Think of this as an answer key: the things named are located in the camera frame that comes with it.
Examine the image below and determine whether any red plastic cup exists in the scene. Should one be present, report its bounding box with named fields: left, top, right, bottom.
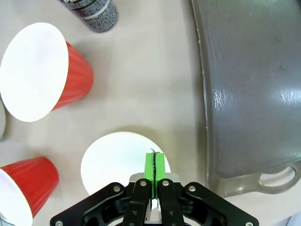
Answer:
left=0, top=156, right=60, bottom=226
left=0, top=22, right=95, bottom=123

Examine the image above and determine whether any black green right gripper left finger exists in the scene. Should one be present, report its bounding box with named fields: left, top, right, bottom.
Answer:
left=49, top=152, right=156, bottom=226

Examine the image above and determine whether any black patterned can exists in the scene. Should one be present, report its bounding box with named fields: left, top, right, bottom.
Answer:
left=58, top=0, right=119, bottom=33

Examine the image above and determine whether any grey plastic tray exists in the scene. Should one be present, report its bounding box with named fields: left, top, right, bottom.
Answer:
left=190, top=0, right=301, bottom=195

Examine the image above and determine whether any grey plate edge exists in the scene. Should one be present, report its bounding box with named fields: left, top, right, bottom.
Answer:
left=0, top=100, right=7, bottom=139

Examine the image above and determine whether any white paper cup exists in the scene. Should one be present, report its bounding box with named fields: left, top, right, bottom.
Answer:
left=80, top=131, right=171, bottom=196

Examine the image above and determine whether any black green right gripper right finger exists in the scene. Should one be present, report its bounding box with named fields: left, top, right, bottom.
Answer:
left=154, top=152, right=260, bottom=226

